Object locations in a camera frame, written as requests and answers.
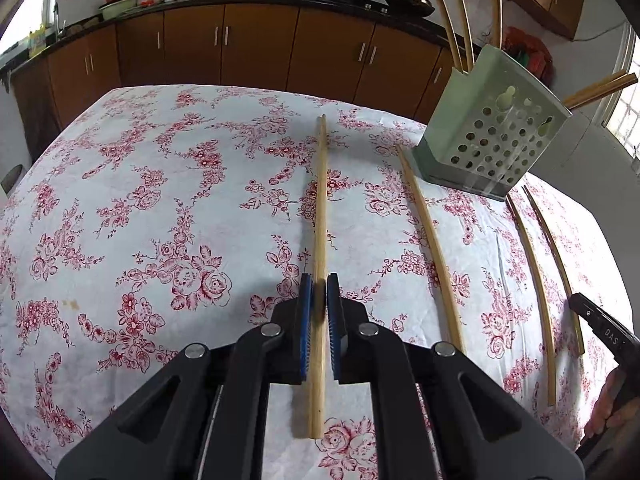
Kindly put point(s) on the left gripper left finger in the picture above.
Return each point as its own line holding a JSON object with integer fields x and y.
{"x": 203, "y": 415}

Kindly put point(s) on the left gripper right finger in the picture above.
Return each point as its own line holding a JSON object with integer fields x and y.
{"x": 436, "y": 413}

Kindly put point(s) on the wooden chopstick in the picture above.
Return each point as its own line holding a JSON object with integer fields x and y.
{"x": 580, "y": 346}
{"x": 448, "y": 297}
{"x": 317, "y": 371}
{"x": 545, "y": 322}

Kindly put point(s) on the lower brown kitchen cabinets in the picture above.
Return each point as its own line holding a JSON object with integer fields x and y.
{"x": 47, "y": 106}

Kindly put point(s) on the right hand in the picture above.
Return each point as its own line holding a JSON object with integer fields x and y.
{"x": 603, "y": 414}

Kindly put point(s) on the floral white red tablecloth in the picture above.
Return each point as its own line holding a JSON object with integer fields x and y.
{"x": 172, "y": 214}

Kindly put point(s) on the green perforated utensil holder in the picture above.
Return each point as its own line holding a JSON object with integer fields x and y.
{"x": 489, "y": 127}

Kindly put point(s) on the lidded wok on stove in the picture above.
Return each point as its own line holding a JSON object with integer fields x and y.
{"x": 412, "y": 8}

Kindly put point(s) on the green basin with red bowl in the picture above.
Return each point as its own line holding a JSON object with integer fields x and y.
{"x": 112, "y": 8}

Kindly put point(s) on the black counter top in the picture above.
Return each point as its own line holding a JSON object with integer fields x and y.
{"x": 200, "y": 0}

